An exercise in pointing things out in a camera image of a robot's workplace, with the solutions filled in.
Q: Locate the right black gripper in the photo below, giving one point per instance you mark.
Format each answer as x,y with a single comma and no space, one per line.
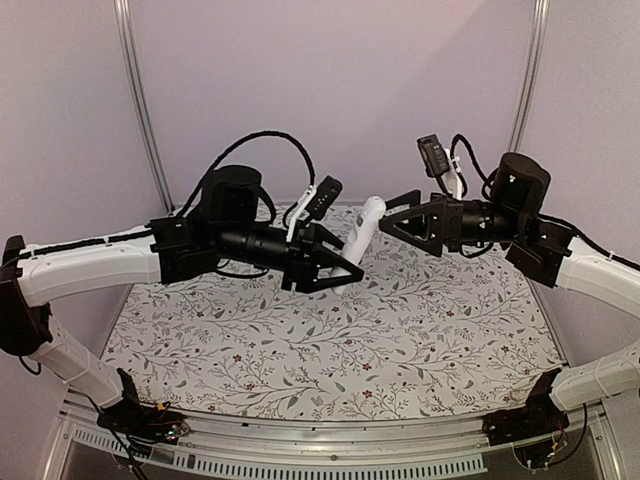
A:
454,225

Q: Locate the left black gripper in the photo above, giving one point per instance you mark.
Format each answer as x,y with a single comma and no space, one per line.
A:
303,271

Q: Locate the white remote control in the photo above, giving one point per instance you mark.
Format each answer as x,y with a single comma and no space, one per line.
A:
363,229

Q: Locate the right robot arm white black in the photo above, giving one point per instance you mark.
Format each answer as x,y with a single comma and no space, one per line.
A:
546,250

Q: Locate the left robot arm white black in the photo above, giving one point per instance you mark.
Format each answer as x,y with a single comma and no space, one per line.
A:
219,223

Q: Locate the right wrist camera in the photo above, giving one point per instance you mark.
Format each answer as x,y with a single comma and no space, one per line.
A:
442,167

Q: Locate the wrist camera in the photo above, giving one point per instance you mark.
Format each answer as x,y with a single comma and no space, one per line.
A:
312,205
442,167

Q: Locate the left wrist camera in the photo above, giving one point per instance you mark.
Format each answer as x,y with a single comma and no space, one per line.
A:
312,205

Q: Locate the front aluminium rail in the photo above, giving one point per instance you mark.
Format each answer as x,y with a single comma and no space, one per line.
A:
227,447

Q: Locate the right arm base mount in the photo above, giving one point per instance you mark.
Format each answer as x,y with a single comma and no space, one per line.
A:
538,416

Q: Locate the right aluminium frame post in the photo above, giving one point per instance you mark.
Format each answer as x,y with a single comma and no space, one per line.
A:
532,66

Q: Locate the aluminium frame post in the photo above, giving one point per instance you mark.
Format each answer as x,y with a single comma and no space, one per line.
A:
133,72
532,66

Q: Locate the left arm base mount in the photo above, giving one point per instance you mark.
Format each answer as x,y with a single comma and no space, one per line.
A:
142,423

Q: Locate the left aluminium frame post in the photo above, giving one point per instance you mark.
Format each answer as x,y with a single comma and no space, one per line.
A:
133,72

